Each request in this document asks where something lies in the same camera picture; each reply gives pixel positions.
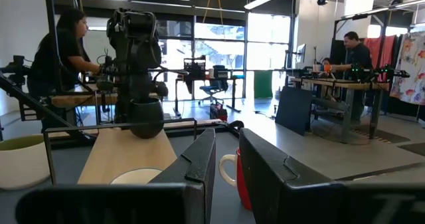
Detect robot arms with green lights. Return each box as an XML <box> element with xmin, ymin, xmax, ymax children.
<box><xmin>348</xmin><ymin>63</ymin><xmax>411</xmax><ymax>82</ymax></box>

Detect dark floor mat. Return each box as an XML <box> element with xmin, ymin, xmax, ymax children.
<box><xmin>351</xmin><ymin>126</ymin><xmax>412</xmax><ymax>144</ymax></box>

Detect black plastic crate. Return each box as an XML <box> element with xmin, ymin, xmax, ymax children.
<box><xmin>183</xmin><ymin>57</ymin><xmax>207</xmax><ymax>80</ymax></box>

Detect small computer monitor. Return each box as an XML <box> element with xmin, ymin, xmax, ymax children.
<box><xmin>296</xmin><ymin>43</ymin><xmax>307</xmax><ymax>64</ymax></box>

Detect floral cloth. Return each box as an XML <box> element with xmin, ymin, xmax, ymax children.
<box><xmin>390</xmin><ymin>31</ymin><xmax>425</xmax><ymax>106</ymax></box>

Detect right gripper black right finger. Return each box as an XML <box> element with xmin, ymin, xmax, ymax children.
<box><xmin>238</xmin><ymin>128</ymin><xmax>425</xmax><ymax>224</ymax></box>

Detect wooden shelf with black frame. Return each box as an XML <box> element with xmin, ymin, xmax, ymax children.
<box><xmin>42</xmin><ymin>117</ymin><xmax>199</xmax><ymax>185</ymax></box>

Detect blue office chair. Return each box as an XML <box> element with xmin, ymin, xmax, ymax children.
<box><xmin>198</xmin><ymin>79</ymin><xmax>230</xmax><ymax>106</ymax></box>

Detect green panel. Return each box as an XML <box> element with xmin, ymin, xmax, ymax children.
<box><xmin>254</xmin><ymin>70</ymin><xmax>274</xmax><ymax>99</ymax></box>

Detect black rig frame post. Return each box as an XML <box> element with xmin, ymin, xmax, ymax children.
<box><xmin>44</xmin><ymin>0</ymin><xmax>64</xmax><ymax>92</ymax></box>

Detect orange red cloth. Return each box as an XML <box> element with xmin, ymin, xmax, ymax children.
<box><xmin>363</xmin><ymin>35</ymin><xmax>396</xmax><ymax>82</ymax></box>

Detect red and white mug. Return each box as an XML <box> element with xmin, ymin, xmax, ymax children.
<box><xmin>218</xmin><ymin>147</ymin><xmax>253</xmax><ymax>212</ymax></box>

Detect wooden top desk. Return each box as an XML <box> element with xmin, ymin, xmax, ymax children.
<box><xmin>51</xmin><ymin>91</ymin><xmax>160</xmax><ymax>108</ymax></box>

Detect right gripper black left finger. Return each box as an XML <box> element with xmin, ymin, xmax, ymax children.
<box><xmin>15</xmin><ymin>128</ymin><xmax>216</xmax><ymax>224</ymax></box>

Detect yellow and white mug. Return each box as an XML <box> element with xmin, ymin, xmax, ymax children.
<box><xmin>110</xmin><ymin>168</ymin><xmax>163</xmax><ymax>185</ymax></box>

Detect black standing desk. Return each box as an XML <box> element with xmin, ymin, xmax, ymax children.
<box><xmin>172</xmin><ymin>71</ymin><xmax>246</xmax><ymax>115</ymax></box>

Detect black board panel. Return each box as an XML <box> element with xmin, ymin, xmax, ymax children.
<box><xmin>274</xmin><ymin>86</ymin><xmax>313</xmax><ymax>137</ymax></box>

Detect wooden top work table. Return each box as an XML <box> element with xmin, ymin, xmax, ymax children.
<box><xmin>290</xmin><ymin>76</ymin><xmax>390</xmax><ymax>141</ymax></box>

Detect large white mug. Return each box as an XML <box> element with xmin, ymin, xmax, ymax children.
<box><xmin>0</xmin><ymin>134</ymin><xmax>50</xmax><ymax>190</ymax></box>

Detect black diagonal frame strut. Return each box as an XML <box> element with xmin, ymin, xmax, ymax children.
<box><xmin>0</xmin><ymin>73</ymin><xmax>89</xmax><ymax>144</ymax></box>

